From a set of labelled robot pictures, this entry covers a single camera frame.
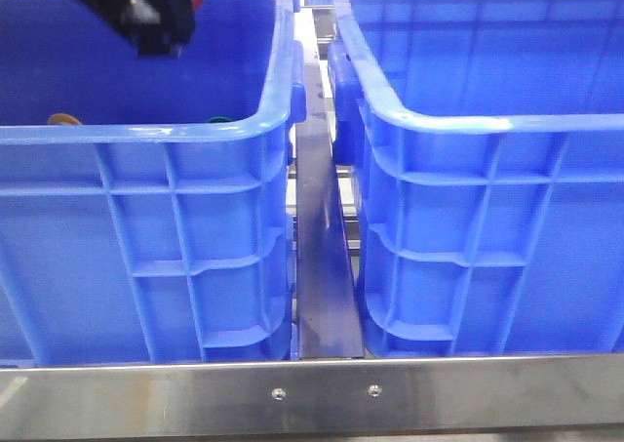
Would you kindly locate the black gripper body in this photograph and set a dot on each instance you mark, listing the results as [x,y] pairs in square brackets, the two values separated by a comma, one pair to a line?
[155,27]

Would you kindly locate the yellow mushroom push button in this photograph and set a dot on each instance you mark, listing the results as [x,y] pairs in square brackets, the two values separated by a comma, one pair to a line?
[63,119]

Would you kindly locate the green push button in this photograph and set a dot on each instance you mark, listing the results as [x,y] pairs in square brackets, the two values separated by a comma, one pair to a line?
[220,119]

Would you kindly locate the blue plastic bin left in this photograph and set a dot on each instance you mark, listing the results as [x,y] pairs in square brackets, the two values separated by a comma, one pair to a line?
[146,234]

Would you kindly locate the blue plastic bin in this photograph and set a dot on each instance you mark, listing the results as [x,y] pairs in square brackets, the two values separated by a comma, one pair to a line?
[146,234]
[485,139]

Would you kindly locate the blue plastic bin right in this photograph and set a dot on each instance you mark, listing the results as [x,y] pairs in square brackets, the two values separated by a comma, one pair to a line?
[485,139]

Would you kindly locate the steel divider rail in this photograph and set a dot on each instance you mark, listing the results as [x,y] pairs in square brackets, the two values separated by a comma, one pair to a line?
[329,323]

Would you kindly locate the steel front rack rail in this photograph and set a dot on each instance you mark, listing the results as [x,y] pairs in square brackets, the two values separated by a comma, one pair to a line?
[360,396]

